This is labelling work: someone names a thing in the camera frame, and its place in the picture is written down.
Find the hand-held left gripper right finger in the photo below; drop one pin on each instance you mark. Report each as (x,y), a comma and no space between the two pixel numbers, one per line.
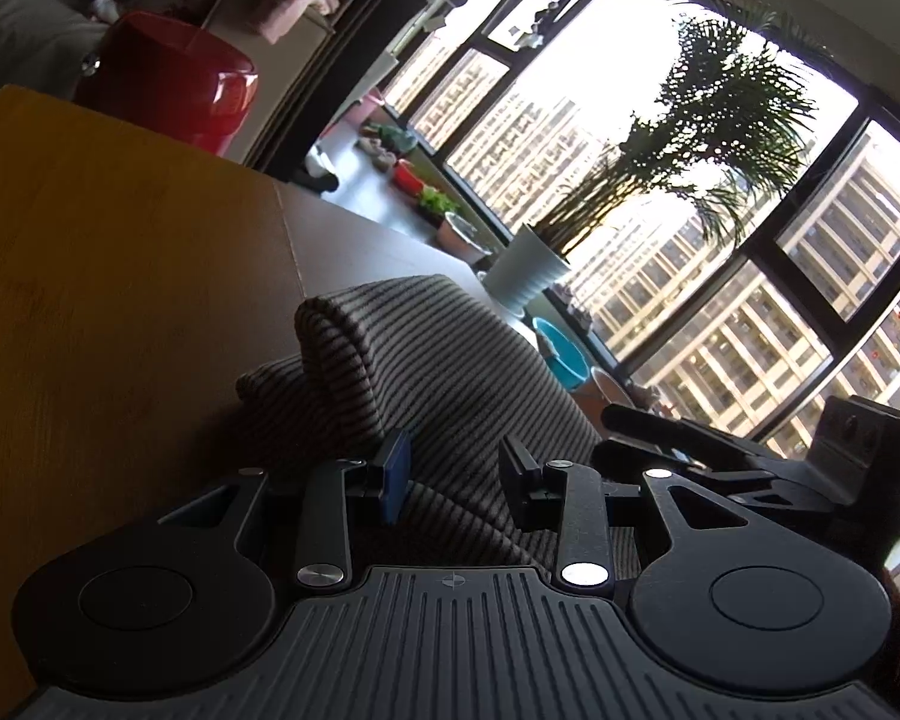
(517,481)

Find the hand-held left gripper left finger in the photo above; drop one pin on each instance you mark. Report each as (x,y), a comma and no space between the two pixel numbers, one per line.
(397,476)

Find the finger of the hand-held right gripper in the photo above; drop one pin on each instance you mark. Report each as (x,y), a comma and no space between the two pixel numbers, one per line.
(682,435)
(622,461)

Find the grey striped garment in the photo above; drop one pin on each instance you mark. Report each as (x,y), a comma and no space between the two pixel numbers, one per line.
(435,367)

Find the blue plastic basin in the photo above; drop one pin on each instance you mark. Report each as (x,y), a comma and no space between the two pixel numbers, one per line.
(562,356)

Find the potted palm in white pot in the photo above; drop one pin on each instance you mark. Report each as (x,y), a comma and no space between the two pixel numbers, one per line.
(525,277)

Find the pink basin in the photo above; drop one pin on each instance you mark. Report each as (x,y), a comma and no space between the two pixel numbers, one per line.
(461,240)

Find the green seedling tray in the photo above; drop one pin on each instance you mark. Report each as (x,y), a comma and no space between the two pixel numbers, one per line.
(436,204)

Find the red basin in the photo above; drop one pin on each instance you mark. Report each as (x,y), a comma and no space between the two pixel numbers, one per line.
(409,178)

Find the teal toy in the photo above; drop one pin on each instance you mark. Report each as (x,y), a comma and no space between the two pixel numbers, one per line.
(397,141)

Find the small pink bucket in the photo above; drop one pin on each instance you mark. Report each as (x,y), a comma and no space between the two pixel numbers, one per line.
(375,101)

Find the red round stool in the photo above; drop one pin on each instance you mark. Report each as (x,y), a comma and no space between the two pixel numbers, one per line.
(165,82)

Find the grey sofa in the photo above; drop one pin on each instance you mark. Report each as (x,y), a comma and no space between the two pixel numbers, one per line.
(22,22)

